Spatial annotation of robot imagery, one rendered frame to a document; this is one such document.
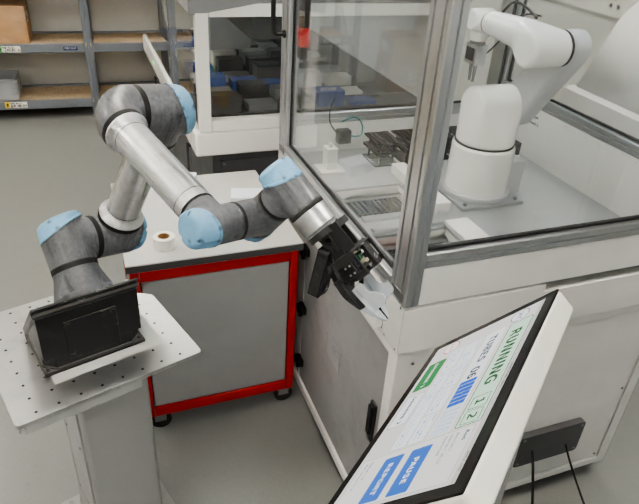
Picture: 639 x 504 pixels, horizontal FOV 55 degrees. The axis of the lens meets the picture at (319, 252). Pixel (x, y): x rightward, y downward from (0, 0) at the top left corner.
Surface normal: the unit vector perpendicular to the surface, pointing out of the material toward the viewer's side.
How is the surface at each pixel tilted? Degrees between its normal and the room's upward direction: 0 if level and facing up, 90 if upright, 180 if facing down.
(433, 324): 90
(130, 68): 90
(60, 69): 90
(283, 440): 0
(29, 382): 0
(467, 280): 90
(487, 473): 40
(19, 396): 0
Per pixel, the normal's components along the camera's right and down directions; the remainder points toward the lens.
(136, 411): 0.61, 0.44
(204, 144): 0.35, 0.51
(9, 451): 0.06, -0.85
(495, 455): 0.59, -0.45
